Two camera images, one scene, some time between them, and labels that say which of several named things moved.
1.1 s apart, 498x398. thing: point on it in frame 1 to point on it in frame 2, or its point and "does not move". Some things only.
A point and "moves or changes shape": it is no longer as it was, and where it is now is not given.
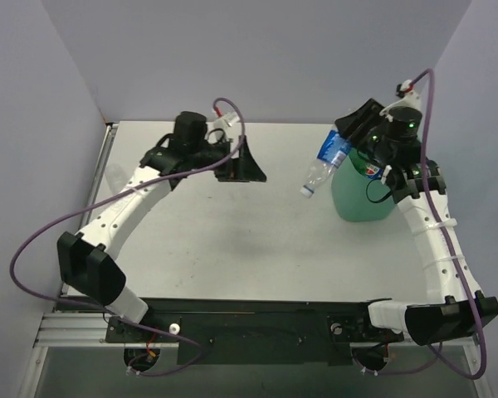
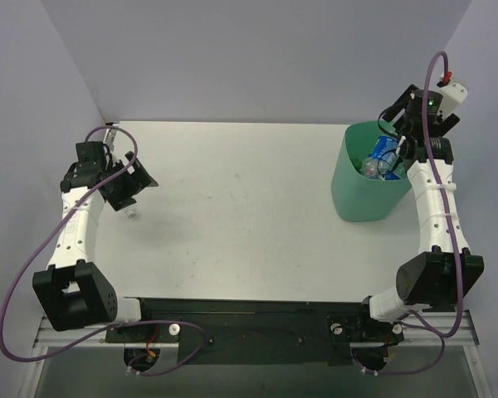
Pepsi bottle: [333, 152] moves or changes shape
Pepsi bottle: [373, 172] moves or changes shape
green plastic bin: [360, 197] does not move
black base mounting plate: [255, 332] does not move
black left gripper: [234, 164] to [129, 182]
